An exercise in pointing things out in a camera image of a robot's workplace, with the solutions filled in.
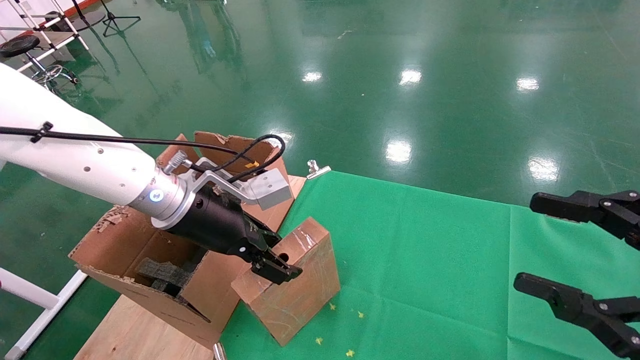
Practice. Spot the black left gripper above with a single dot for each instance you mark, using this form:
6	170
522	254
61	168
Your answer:
215	225

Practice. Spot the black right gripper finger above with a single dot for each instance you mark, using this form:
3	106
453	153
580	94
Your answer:
590	209
595	312

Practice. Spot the small taped cardboard box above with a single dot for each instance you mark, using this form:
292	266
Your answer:
300	300

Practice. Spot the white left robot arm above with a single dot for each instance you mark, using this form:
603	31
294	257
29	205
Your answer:
75	160

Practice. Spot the large open cardboard carton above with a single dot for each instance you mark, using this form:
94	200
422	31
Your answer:
210	295

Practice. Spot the black foam block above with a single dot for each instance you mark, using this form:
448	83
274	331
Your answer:
162	275

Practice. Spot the green cloth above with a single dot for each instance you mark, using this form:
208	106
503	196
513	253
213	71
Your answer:
425	260

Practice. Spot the black tripod stand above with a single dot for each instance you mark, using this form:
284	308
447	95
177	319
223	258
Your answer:
114	19

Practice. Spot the black round stool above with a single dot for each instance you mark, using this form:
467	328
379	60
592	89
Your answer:
20	45

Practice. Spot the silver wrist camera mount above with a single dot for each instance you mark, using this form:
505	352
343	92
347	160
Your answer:
270	190

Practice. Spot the white table leg frame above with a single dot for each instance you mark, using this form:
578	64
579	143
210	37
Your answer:
25	292

